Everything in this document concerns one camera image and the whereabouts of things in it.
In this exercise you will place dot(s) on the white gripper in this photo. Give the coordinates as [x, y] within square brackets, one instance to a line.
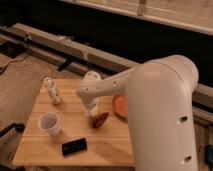
[91, 106]

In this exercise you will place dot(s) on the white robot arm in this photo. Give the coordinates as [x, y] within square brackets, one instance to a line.
[159, 106]

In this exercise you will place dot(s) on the brown oval object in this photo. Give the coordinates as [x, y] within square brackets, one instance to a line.
[99, 120]

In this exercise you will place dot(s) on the white plastic bottle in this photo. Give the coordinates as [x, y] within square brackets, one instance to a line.
[52, 90]

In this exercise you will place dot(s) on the wooden table board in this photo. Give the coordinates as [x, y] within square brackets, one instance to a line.
[108, 145]

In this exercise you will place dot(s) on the black rectangular block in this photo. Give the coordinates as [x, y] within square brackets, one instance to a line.
[74, 146]

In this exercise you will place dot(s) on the blue object at right edge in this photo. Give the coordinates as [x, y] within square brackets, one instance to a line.
[208, 156]

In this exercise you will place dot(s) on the black handle on floor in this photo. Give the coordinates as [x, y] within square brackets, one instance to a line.
[19, 127]

